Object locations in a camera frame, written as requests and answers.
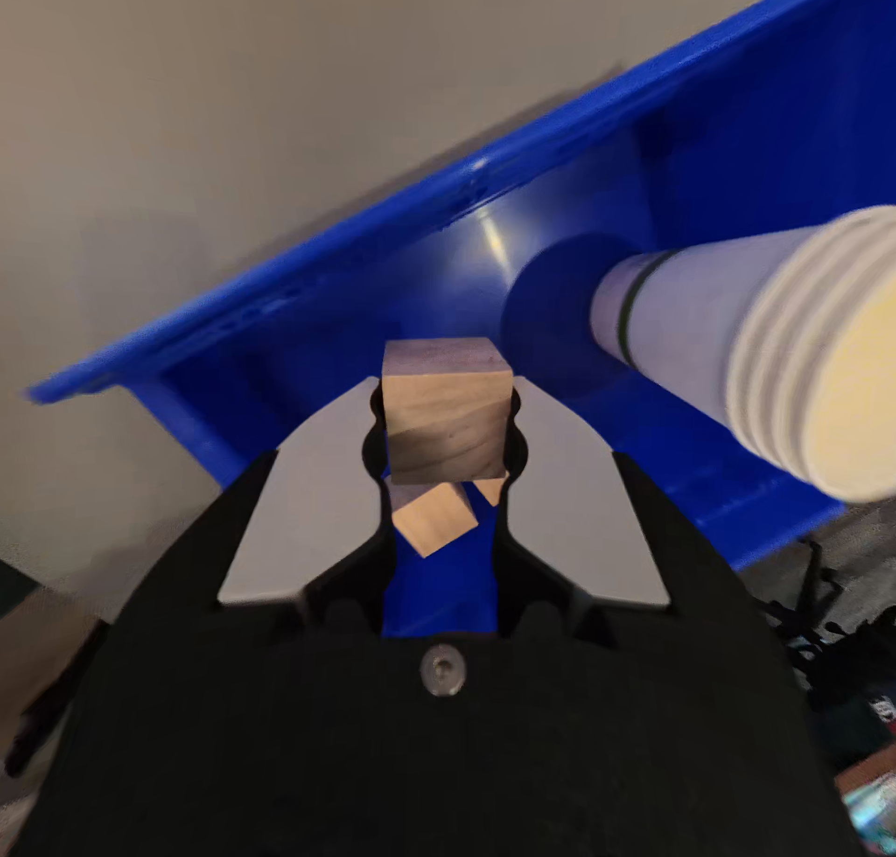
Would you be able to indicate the blue plastic bin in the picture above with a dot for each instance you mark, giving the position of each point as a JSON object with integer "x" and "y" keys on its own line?
{"x": 315, "y": 353}

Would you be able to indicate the black office chair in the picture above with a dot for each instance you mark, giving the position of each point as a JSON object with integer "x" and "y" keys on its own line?
{"x": 38, "y": 731}

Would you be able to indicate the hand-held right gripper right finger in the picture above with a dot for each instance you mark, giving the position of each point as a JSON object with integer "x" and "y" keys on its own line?
{"x": 588, "y": 521}

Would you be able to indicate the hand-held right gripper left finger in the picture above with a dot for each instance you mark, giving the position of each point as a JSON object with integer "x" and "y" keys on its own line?
{"x": 301, "y": 521}

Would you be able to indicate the wooden cube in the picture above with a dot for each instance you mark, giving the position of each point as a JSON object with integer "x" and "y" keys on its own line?
{"x": 448, "y": 416}
{"x": 434, "y": 521}
{"x": 490, "y": 489}

